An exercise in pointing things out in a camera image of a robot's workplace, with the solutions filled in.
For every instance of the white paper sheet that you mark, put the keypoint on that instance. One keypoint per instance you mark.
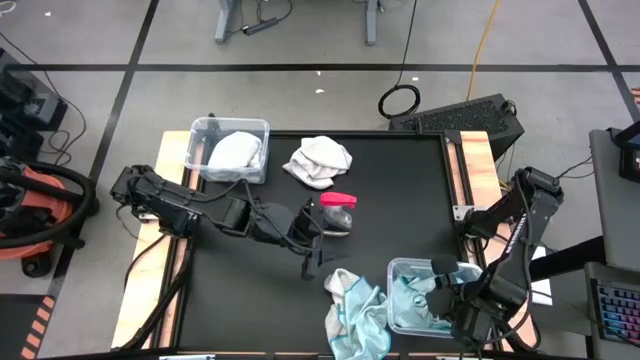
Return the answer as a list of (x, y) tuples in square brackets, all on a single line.
[(542, 295)]

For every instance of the clear plastic basket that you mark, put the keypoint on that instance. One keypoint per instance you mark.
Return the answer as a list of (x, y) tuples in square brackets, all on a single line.
[(227, 150), (400, 320)]

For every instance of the black power strip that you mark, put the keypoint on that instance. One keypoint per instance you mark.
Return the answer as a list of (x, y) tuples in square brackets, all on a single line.
[(260, 26)]

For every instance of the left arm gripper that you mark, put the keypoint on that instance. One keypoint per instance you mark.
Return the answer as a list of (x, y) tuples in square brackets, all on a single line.
[(280, 225)]

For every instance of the black frame strut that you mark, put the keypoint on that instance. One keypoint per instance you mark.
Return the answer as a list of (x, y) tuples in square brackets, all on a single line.
[(170, 295)]

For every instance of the black desk beam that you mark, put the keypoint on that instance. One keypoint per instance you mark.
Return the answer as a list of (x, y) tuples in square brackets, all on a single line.
[(565, 260)]

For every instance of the black mat orange stripes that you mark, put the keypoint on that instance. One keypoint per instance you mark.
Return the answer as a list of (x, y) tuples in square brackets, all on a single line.
[(636, 97), (20, 325)]

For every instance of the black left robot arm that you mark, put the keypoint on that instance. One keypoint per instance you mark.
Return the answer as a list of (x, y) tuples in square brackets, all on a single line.
[(170, 205)]

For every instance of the orange vacuum cleaner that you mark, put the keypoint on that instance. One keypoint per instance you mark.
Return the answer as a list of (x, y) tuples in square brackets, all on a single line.
[(35, 200)]

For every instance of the jar with pink lid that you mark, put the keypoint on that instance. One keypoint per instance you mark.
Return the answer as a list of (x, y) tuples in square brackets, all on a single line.
[(337, 215)]

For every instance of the grey desk leg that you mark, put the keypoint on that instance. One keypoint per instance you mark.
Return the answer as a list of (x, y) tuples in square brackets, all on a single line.
[(225, 22), (371, 22)]

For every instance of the black equipment stack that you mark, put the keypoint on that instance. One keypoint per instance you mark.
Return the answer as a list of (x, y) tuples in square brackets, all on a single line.
[(25, 110)]

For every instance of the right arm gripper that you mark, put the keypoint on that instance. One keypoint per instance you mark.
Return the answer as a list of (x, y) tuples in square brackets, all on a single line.
[(475, 305)]

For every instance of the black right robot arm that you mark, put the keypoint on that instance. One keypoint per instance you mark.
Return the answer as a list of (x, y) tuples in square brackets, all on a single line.
[(530, 220)]

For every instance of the grey desk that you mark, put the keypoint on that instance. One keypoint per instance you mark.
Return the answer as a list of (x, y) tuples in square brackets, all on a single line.
[(592, 345), (615, 210)]

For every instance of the silver mounting plate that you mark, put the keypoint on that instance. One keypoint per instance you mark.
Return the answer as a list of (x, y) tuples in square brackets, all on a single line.
[(462, 213), (148, 217)]

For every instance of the black box device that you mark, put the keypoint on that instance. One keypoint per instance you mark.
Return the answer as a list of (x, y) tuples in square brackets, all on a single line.
[(631, 155)]

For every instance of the computer keyboard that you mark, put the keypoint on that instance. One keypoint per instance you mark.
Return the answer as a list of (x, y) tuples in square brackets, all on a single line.
[(620, 312)]

